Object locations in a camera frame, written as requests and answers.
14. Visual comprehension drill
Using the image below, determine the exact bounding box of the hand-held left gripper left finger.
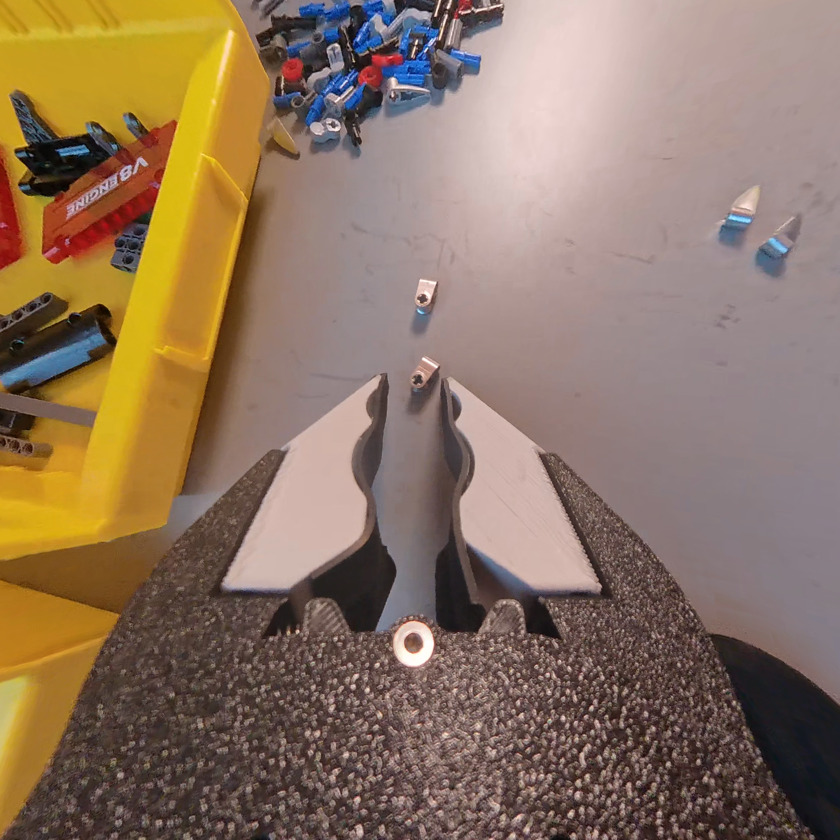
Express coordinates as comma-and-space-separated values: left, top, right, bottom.
222, 373, 389, 595

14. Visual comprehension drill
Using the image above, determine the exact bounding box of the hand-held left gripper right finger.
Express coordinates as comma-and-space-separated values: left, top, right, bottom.
440, 376, 603, 598

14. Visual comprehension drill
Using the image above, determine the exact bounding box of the silver tooth piece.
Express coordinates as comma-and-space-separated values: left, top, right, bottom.
721, 185, 762, 231
758, 215, 802, 258

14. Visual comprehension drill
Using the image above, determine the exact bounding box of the grey desk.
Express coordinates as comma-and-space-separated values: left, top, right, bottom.
0, 0, 840, 697

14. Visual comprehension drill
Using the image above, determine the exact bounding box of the yellow plastic bin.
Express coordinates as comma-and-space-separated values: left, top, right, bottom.
0, 581, 120, 831
0, 0, 271, 562

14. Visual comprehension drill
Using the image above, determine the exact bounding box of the heap of dark brick parts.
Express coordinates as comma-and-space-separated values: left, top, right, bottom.
0, 90, 148, 460

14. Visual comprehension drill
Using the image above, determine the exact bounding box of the tan claw piece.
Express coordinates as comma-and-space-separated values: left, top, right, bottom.
262, 118, 301, 158

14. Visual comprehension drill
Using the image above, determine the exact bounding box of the red printed panel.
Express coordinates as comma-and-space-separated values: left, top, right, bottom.
42, 120, 179, 263

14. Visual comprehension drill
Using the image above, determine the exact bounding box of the red brick beam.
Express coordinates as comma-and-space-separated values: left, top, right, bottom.
0, 147, 25, 270

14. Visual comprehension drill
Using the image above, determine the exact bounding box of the pile of small brick parts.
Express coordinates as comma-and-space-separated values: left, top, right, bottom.
255, 0, 506, 148

